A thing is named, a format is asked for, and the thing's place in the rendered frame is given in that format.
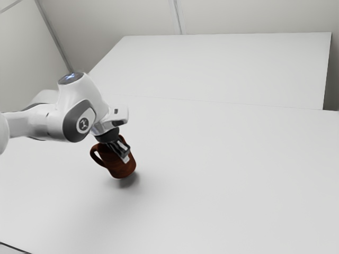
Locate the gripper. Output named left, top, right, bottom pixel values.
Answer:
left=95, top=126, right=132, bottom=164

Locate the brown wooden mug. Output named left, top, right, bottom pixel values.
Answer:
left=90, top=134, right=138, bottom=179

